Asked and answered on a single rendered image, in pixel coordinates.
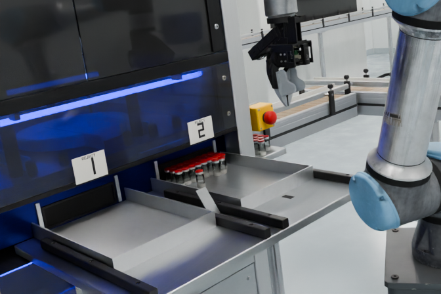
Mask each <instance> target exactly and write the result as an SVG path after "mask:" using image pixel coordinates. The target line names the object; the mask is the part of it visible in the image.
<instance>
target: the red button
mask: <svg viewBox="0 0 441 294"><path fill-rule="evenodd" d="M276 120H277V115H276V113H275V112H274V111H267V112H266V113H265V115H264V121H265V123H266V124H269V125H273V124H274V123H275V122H276Z"/></svg>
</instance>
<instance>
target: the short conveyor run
mask: <svg viewBox="0 0 441 294"><path fill-rule="evenodd" d="M345 89H348V84H344V85H341V86H338V87H335V84H334V83H333V84H328V85H327V86H325V87H321V88H318V89H314V90H312V91H309V92H306V93H305V90H302V91H299V95H297V96H293V97H292V99H291V103H290V105H289V106H284V105H283V103H282V102H281V101H279V102H275V103H273V104H272V105H273V111H274V112H275V113H276V115H277V120H276V122H275V126H274V127H271V128H268V129H265V130H263V131H260V132H258V131H253V134H258V135H269V140H270V145H271V146H278V147H282V146H285V145H287V144H290V143H292V142H295V141H297V140H300V139H302V138H304V137H307V136H309V135H312V134H314V133H317V132H319V131H322V130H324V129H327V128H329V127H332V126H334V125H336V124H338V123H341V122H344V121H346V120H348V119H351V118H353V117H356V116H358V104H357V96H356V93H350V94H335V93H338V92H340V91H343V90H345Z"/></svg>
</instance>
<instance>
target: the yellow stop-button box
mask: <svg viewBox="0 0 441 294"><path fill-rule="evenodd" d="M249 109H250V116H251V126H252V131H258V132H260V131H263V130H265V129H268V128H271V127H274V126H275V123H274V124H273V125H269V124H266V123H265V121H264V115H265V113H266V112H267V111H273V105H272V103H265V102H254V103H251V104H249Z"/></svg>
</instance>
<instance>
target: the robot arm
mask: <svg viewBox="0 0 441 294"><path fill-rule="evenodd" d="M263 1H264V12H265V16H266V17H268V18H267V19H266V21H267V24H274V26H275V27H274V28H273V29H271V30H270V31H269V32H268V33H267V34H266V35H265V36H264V37H263V38H262V39H261V40H260V41H259V42H258V43H257V44H256V45H254V46H253V47H252V48H251V49H250V50H249V51H248V54H249V56H250V57H251V59H252V60H261V59H263V58H264V57H266V72H267V76H268V79H269V81H270V84H271V86H272V88H273V89H274V91H275V93H276V95H277V96H278V98H279V99H280V100H281V102H282V103H283V105H284V106H289V105H290V103H291V99H292V96H293V93H296V92H298V91H302V90H304V89H305V87H306V85H305V82H304V81H303V80H302V79H299V78H298V76H297V69H296V66H300V65H307V64H310V62H314V60H313V53H312V40H306V39H305V40H302V33H301V22H304V21H305V16H304V15H301V16H297V14H295V13H297V12H298V10H297V0H263ZM385 1H386V3H387V5H388V6H389V7H390V9H392V18H393V19H394V21H395V22H396V23H397V24H398V25H399V30H398V37H397V40H396V48H395V52H394V58H393V63H392V69H391V73H390V80H389V84H388V91H387V98H386V102H385V109H384V113H383V120H382V124H381V131H380V135H379V142H378V146H377V147H375V148H373V149H372V150H370V151H369V153H368V155H367V160H366V167H365V170H364V171H359V172H357V173H356V174H355V175H353V176H352V177H351V179H350V182H349V194H350V199H351V202H352V204H353V206H354V208H355V211H356V212H357V214H358V216H359V217H360V218H361V219H362V220H363V222H364V223H365V224H367V225H368V226H369V227H370V228H372V229H374V230H377V231H385V230H389V229H392V228H393V229H396V228H398V227H399V226H402V225H404V224H407V223H410V222H413V221H416V220H418V222H417V226H416V228H415V232H414V235H413V239H412V242H411V250H412V255H413V257H414V258H415V259H416V260H417V261H419V262H420V263H422V264H424V265H427V266H430V267H433V268H438V269H441V142H430V139H431V134H432V128H433V125H434V120H435V117H436V111H437V108H438V103H439V100H440V95H441V0H385ZM308 47H310V53H311V58H310V57H309V49H308ZM279 68H284V69H283V70H280V71H279Z"/></svg>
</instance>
